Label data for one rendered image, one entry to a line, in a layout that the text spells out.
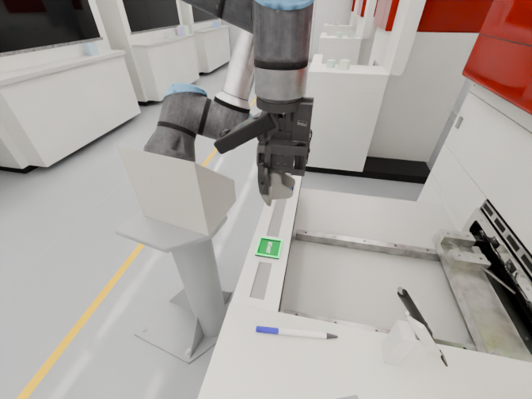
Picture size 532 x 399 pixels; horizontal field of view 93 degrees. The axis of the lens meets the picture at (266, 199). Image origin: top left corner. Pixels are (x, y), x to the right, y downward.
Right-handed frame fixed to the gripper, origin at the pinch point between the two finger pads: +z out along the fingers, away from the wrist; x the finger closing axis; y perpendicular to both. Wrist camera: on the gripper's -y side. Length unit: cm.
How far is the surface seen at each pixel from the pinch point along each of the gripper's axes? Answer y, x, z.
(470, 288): 49, 4, 23
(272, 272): 2.8, -6.4, 14.7
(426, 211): 51, 40, 29
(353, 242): 23.4, 17.1, 26.0
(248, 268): -2.6, -6.5, 14.7
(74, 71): -256, 214, 29
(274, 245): 1.9, 0.8, 14.3
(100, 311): -101, 15, 111
